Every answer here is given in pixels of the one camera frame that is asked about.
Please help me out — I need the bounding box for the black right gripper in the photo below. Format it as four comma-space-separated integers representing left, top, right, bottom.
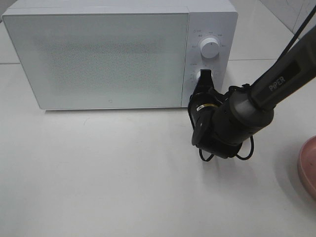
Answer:
188, 69, 229, 148

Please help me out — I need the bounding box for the pink round plate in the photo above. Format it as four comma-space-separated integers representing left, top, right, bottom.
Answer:
297, 136, 316, 200

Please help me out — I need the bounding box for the white microwave door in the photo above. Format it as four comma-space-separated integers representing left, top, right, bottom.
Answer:
3, 14, 188, 110

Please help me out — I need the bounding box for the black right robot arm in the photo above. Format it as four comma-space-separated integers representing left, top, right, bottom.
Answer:
188, 29, 316, 158

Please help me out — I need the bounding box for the lower white rotary knob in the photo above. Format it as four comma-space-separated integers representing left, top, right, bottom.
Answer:
196, 71, 213, 82

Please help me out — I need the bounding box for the white rotary knob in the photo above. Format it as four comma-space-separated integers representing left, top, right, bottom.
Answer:
199, 37, 220, 59
196, 71, 213, 82

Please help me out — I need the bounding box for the upper white rotary knob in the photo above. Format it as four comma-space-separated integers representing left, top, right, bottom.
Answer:
199, 37, 220, 59

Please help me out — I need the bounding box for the white microwave oven body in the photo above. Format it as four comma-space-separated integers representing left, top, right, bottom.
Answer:
1, 0, 238, 108

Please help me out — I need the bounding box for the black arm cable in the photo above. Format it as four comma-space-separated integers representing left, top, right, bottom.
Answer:
198, 0, 316, 162

